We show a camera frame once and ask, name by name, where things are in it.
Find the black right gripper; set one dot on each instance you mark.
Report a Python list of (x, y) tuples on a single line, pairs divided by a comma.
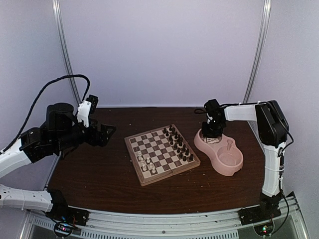
[(207, 133)]

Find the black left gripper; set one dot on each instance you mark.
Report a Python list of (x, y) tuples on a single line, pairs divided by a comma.
[(102, 139)]

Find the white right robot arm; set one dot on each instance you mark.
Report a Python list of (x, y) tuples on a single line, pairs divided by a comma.
[(273, 131)]

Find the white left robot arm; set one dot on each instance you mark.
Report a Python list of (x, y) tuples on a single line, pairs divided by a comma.
[(29, 148)]

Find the dark chess pieces row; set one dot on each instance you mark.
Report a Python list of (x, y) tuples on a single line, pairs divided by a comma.
[(174, 148)]

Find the wooden chess board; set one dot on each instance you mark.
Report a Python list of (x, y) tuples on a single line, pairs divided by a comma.
[(160, 153)]

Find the left circuit board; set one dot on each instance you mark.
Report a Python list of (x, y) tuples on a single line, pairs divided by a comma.
[(63, 230)]

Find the circuit board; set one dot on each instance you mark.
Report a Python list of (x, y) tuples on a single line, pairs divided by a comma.
[(63, 230), (264, 229)]

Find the right circuit board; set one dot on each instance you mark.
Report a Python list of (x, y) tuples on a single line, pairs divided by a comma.
[(264, 229)]

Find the pink double pet bowl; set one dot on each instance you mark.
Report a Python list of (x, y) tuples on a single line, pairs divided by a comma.
[(226, 158)]

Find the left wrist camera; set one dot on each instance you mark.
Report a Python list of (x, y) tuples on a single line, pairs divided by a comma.
[(85, 108)]

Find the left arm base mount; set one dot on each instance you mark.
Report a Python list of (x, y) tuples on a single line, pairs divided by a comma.
[(72, 216)]

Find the aluminium front rail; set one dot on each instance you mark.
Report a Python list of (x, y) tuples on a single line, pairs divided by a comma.
[(211, 225)]

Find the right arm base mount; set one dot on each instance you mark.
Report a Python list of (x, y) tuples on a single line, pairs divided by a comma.
[(255, 215)]

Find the right aluminium frame post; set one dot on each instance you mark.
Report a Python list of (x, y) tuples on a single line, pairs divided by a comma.
[(265, 20)]

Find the aluminium frame post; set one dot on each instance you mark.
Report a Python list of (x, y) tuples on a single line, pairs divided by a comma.
[(265, 20), (65, 54)]

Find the left aluminium frame post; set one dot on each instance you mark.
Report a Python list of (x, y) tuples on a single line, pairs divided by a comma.
[(65, 54)]

